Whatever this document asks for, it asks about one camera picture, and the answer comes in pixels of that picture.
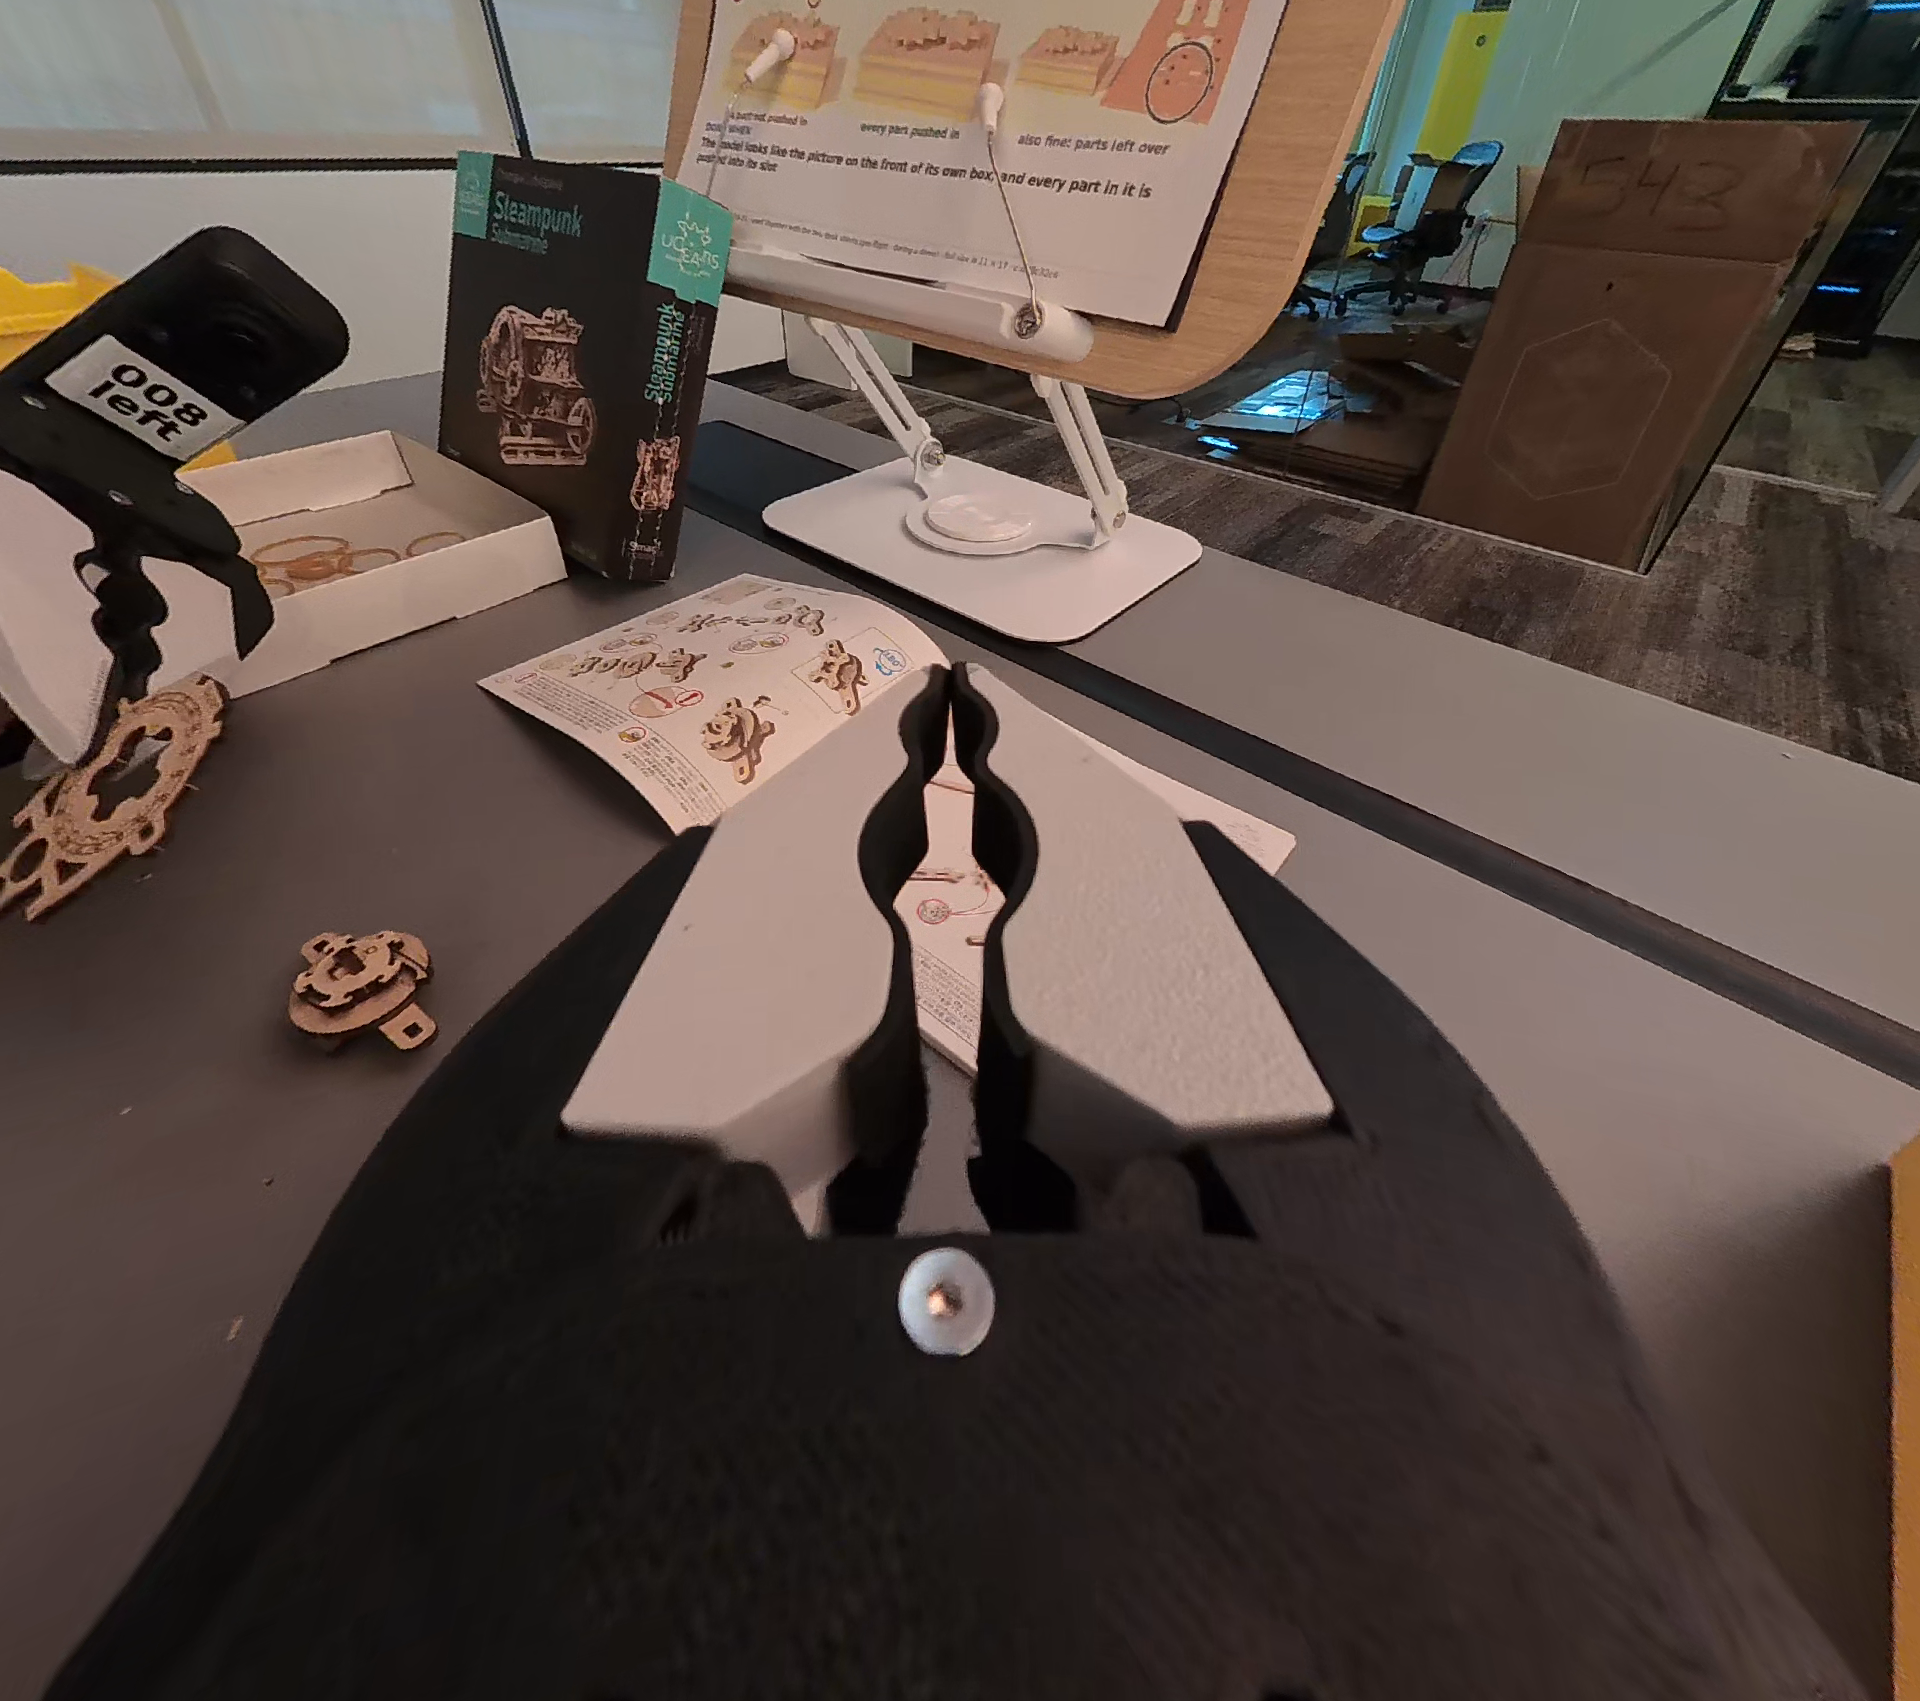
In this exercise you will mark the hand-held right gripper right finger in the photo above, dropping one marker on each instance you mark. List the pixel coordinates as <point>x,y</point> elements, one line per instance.
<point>1154,980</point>

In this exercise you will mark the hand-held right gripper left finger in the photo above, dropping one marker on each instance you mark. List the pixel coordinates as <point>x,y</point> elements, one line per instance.
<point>751,980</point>

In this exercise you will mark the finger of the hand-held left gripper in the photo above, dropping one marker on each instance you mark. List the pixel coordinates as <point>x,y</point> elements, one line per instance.
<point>44,621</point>

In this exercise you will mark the wooden gear-shaped model part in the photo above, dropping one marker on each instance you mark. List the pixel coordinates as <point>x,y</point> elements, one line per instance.
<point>52,823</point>

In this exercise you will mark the small wooden model assembly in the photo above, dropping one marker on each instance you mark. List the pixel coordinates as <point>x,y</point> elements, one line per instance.
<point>353,980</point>

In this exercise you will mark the black model kit box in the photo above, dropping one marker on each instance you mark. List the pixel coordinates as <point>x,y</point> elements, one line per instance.
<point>554,381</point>

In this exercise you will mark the tan rubber band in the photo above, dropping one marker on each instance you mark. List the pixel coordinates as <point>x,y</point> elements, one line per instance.
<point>438,540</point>
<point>258,560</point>
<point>369,558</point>

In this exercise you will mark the yellow plastic bin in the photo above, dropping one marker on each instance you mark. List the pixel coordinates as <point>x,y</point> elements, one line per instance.
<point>30,306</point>

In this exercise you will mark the white cardboard tray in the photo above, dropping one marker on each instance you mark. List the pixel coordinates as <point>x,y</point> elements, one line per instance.
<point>421,607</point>

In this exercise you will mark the illustrated instruction booklet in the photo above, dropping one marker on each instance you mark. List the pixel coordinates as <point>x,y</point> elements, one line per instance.
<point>720,680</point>

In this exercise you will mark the flattened cardboard pile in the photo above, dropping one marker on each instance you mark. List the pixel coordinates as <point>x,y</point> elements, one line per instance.
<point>1381,441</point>

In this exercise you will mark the wooden book stand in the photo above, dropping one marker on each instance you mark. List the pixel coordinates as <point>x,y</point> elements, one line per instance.
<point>1290,231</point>

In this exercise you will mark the black office chair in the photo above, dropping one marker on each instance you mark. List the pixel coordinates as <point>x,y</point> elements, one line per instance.
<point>1328,239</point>
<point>1418,231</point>

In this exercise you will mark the large brown cardboard box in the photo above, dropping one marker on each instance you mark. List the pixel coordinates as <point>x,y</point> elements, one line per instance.
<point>1650,381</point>

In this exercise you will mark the yellow panel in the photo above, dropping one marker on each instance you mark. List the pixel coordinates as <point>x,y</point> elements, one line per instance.
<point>1463,97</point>

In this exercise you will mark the printed instruction sheet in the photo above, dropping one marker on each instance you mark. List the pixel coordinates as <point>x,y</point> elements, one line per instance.
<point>1050,6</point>

